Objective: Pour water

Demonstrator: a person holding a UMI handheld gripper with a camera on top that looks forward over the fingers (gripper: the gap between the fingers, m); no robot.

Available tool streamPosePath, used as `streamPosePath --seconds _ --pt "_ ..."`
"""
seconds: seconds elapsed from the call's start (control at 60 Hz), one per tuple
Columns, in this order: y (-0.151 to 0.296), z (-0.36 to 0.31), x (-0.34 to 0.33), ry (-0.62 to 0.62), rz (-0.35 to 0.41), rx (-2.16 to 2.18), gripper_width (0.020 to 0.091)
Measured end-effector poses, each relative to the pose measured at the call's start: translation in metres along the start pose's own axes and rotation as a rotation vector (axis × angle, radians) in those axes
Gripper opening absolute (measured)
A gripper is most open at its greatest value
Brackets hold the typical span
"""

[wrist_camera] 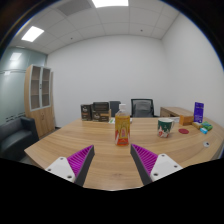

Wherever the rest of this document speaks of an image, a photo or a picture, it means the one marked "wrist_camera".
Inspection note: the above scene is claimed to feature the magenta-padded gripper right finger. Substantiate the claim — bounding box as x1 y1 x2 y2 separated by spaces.
129 143 184 186

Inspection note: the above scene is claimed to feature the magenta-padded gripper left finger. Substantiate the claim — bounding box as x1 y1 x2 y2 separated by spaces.
44 144 96 187

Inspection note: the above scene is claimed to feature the green patterned mug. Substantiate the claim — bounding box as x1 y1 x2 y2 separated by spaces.
157 118 176 139

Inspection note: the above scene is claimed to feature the orange drink bottle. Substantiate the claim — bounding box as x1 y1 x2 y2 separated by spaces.
114 103 131 147

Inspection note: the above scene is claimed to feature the dark brown box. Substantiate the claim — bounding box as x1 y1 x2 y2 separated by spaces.
80 104 93 122

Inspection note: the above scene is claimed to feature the orange-brown box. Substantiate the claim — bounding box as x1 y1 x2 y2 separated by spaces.
178 114 195 127

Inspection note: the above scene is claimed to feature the black mesh office chair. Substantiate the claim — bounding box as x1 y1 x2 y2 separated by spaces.
130 98 158 119

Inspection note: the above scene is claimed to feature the light wooden side desk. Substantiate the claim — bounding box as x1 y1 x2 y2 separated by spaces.
159 106 196 119

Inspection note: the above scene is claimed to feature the black box in cardboard tray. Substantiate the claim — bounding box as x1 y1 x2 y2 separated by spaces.
91 101 112 123

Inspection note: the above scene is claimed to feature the black leather sofa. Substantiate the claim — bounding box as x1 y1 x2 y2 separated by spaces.
0 116 40 162

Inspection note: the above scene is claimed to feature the dark grey office chair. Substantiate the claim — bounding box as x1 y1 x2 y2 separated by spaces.
109 100 122 118

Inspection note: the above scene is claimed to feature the green packet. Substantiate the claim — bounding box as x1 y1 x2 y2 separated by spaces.
201 121 214 132

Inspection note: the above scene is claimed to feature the purple standing box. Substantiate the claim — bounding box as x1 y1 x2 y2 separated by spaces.
193 101 205 124

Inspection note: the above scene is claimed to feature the wooden glass-door cabinet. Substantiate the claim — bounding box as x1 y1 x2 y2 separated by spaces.
23 64 56 139

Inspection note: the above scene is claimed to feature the square ceiling light panel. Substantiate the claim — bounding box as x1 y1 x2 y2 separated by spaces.
20 25 45 43
91 0 130 9

